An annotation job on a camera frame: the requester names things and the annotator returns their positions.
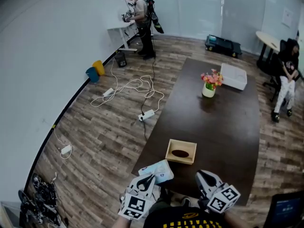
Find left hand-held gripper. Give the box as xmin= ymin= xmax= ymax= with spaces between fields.
xmin=118 ymin=173 xmax=157 ymax=220

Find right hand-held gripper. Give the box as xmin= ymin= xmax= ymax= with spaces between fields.
xmin=195 ymin=170 xmax=241 ymax=214

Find pale blue tissue pack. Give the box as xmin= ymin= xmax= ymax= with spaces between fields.
xmin=138 ymin=159 xmax=174 ymax=184

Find small wooden tray box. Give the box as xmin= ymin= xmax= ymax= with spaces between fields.
xmin=165 ymin=138 xmax=197 ymax=165

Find person's right forearm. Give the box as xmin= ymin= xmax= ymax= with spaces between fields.
xmin=223 ymin=211 xmax=247 ymax=228

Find person's left forearm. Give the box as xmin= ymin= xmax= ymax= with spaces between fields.
xmin=114 ymin=216 xmax=133 ymax=228

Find person's dark trousers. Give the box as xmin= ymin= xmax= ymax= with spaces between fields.
xmin=149 ymin=186 xmax=172 ymax=211

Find person's dark printed shirt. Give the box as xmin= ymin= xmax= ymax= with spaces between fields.
xmin=143 ymin=207 xmax=232 ymax=228

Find dark brown table white legs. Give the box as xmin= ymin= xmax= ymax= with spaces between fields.
xmin=131 ymin=57 xmax=261 ymax=206

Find black monitor screen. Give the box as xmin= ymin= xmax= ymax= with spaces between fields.
xmin=269 ymin=192 xmax=304 ymax=228

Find white pot of pink flowers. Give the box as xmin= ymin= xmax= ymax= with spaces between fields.
xmin=200 ymin=68 xmax=224 ymax=98

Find pile of black equipment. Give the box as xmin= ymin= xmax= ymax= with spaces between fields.
xmin=19 ymin=172 xmax=67 ymax=228

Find white plastic bin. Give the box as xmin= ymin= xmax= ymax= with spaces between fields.
xmin=219 ymin=63 xmax=247 ymax=91

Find teal waste bin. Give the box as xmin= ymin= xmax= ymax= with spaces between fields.
xmin=85 ymin=66 xmax=100 ymax=83

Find yellow waste bin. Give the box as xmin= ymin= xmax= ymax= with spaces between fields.
xmin=92 ymin=60 xmax=105 ymax=76

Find black mesh waste basket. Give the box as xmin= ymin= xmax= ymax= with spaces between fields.
xmin=114 ymin=52 xmax=127 ymax=68

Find black office chair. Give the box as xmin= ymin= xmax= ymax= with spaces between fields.
xmin=262 ymin=39 xmax=304 ymax=102

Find black flat cart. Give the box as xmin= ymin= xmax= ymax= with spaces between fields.
xmin=205 ymin=34 xmax=242 ymax=58

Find white desk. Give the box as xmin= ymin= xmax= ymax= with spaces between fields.
xmin=107 ymin=20 xmax=140 ymax=53

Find round beige table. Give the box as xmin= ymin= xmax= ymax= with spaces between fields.
xmin=256 ymin=31 xmax=281 ymax=67

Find black backpack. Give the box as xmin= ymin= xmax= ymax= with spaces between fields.
xmin=146 ymin=0 xmax=164 ymax=34

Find white paper notice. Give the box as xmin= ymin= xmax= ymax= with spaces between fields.
xmin=282 ymin=8 xmax=294 ymax=28

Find short white cable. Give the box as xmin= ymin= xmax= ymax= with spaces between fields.
xmin=52 ymin=127 xmax=73 ymax=160

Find white power strip with cables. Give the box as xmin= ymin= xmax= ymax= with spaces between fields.
xmin=90 ymin=58 xmax=165 ymax=118

